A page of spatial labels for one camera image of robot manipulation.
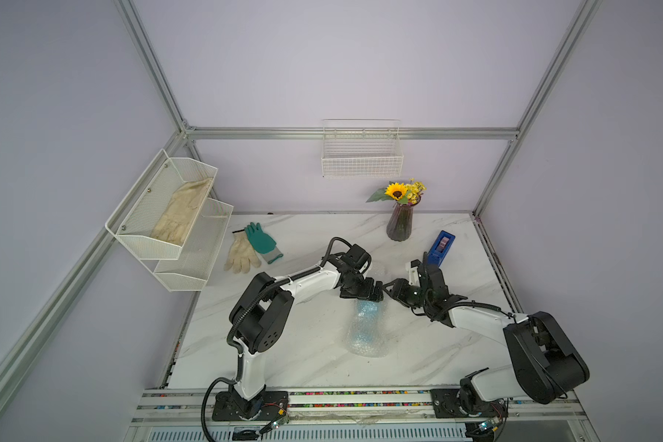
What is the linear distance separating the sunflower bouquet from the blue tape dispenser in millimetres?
203

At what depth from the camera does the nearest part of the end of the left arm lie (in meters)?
0.69

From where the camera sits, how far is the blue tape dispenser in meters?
1.02

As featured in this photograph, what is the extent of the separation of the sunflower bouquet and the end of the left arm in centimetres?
29

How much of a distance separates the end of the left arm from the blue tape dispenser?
0.92 feet

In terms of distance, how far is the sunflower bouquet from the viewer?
95 centimetres
